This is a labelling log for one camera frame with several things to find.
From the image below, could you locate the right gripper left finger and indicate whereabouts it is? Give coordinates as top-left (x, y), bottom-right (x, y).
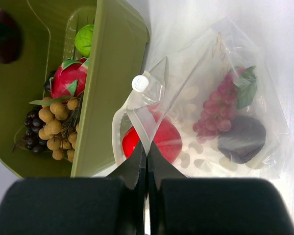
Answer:
top-left (0, 143), bottom-right (146, 235)

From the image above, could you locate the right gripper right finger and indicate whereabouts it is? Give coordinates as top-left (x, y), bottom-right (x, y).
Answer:
top-left (147, 144), bottom-right (294, 235)

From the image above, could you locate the red apple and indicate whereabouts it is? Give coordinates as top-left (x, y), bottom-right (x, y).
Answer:
top-left (121, 117), bottom-right (183, 164)

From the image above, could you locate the dark purple mangosteen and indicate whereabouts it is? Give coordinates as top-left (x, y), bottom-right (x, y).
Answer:
top-left (217, 116), bottom-right (267, 164)

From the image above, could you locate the clear zip top bag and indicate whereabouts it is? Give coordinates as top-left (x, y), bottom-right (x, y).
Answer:
top-left (112, 18), bottom-right (289, 179)

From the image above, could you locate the red grape bunch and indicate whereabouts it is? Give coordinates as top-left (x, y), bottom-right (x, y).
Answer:
top-left (193, 66), bottom-right (257, 143)

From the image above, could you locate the olive green plastic bin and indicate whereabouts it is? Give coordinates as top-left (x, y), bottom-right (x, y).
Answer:
top-left (0, 0), bottom-right (149, 177)

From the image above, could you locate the tan longan bunch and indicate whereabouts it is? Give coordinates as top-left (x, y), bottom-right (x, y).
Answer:
top-left (38, 97), bottom-right (82, 163)

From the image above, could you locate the dark purple grape bunch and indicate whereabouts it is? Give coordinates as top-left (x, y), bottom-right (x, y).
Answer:
top-left (12, 106), bottom-right (47, 154)

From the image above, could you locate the pink dragon fruit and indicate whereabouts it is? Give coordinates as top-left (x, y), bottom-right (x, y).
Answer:
top-left (48, 57), bottom-right (90, 98)

